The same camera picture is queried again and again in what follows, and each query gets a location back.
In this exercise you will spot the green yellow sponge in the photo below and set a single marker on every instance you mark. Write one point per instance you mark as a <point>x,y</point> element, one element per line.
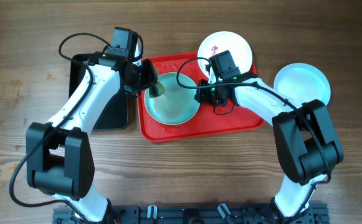
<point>156,89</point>

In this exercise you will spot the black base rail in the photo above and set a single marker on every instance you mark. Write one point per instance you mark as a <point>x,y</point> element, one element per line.
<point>251,213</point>

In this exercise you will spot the red serving tray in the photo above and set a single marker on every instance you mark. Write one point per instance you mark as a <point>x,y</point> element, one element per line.
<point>204,122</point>

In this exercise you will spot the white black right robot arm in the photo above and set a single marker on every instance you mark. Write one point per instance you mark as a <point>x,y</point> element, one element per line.
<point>308,148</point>

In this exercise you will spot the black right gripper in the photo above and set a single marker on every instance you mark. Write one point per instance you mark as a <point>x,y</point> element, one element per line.
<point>202,96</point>

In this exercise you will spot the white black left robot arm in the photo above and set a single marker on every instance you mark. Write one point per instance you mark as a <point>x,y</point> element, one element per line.
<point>58,154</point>

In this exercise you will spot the white plate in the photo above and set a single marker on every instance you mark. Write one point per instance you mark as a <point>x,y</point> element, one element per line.
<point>225,40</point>
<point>175,106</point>
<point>303,82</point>

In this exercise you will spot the black water tray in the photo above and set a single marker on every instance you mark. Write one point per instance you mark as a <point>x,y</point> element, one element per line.
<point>114,115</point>

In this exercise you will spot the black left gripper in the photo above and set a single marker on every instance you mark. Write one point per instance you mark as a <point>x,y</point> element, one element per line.
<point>151,77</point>

